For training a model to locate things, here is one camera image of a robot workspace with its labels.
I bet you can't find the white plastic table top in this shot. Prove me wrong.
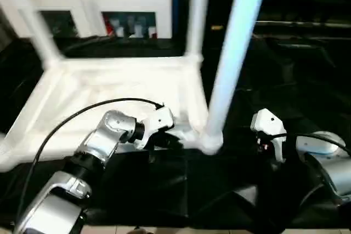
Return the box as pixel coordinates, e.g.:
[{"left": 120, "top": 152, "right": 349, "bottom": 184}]
[{"left": 0, "top": 54, "right": 224, "bottom": 174}]

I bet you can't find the white plastic table leg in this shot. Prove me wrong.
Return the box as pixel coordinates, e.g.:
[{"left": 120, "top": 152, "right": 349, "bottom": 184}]
[
  {"left": 4, "top": 0, "right": 64, "bottom": 66},
  {"left": 185, "top": 0, "right": 212, "bottom": 61},
  {"left": 200, "top": 0, "right": 273, "bottom": 150}
]

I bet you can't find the black mat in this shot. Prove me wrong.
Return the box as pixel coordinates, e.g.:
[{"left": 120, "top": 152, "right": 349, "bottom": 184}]
[{"left": 0, "top": 30, "right": 351, "bottom": 229}]

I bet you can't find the black box with orange label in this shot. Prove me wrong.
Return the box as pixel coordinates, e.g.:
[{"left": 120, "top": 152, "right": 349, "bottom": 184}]
[{"left": 171, "top": 0, "right": 257, "bottom": 45}]

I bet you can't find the grey curtain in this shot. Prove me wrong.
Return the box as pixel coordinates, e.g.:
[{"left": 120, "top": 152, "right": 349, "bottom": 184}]
[{"left": 0, "top": 6, "right": 20, "bottom": 51}]

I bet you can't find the grey metal rail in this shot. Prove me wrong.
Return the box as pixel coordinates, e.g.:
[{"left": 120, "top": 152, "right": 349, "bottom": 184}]
[{"left": 254, "top": 21, "right": 351, "bottom": 28}]

